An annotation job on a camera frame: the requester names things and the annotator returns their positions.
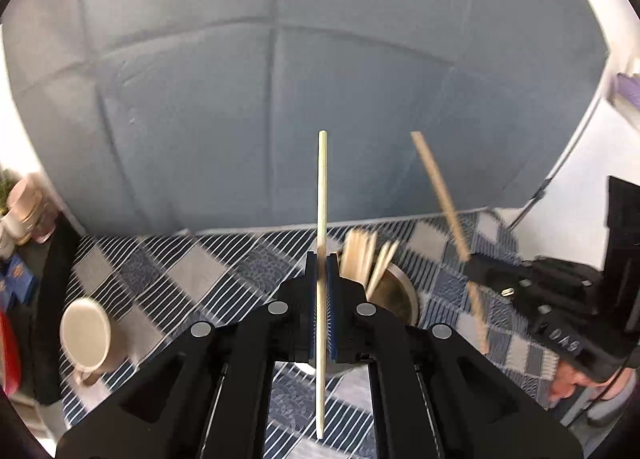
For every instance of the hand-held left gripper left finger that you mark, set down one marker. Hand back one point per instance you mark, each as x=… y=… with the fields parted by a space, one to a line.
x=312 y=309

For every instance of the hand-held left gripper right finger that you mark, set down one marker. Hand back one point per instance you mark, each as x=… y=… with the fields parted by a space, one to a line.
x=334 y=309

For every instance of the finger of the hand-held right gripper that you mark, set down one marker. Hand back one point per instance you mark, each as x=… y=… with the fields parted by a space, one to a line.
x=500 y=271

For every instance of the set of bamboo chopsticks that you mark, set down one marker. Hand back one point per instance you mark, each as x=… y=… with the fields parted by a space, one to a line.
x=357 y=254

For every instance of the pale bamboo chopstick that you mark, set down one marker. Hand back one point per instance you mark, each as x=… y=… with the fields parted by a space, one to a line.
x=440 y=189
x=322 y=189

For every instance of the person's right forearm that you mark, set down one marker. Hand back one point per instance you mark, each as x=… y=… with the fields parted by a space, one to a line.
x=617 y=406

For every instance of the person's right hand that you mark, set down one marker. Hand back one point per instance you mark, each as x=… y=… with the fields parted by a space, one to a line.
x=567 y=381

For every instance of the blue white patterned tablecloth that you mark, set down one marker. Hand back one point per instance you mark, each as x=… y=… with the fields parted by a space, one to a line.
x=200 y=269

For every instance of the purple object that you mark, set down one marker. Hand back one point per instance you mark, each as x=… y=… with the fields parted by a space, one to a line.
x=627 y=91

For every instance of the grey-blue upholstered sofa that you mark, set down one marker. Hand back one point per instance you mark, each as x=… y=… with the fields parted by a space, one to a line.
x=250 y=89

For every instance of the beige ceramic mug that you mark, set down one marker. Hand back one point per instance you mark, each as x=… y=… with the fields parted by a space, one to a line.
x=85 y=339

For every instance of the blue printed boxes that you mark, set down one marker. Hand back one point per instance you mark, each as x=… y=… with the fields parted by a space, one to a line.
x=17 y=281

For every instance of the stack of pale cups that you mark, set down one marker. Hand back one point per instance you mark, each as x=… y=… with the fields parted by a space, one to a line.
x=32 y=209

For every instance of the red flat object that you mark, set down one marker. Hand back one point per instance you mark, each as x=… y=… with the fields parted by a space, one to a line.
x=7 y=354

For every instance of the small green plant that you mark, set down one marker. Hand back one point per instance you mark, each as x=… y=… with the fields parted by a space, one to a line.
x=6 y=186

